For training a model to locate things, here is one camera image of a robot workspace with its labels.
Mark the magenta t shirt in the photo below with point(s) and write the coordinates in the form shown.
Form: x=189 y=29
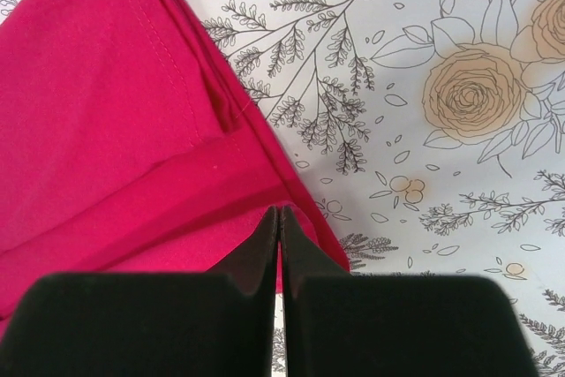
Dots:
x=129 y=146

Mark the floral patterned table mat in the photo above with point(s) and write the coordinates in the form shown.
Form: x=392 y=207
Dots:
x=430 y=134

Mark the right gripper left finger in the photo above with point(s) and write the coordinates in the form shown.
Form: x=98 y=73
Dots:
x=216 y=323

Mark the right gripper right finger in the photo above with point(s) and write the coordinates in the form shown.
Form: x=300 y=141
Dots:
x=338 y=324

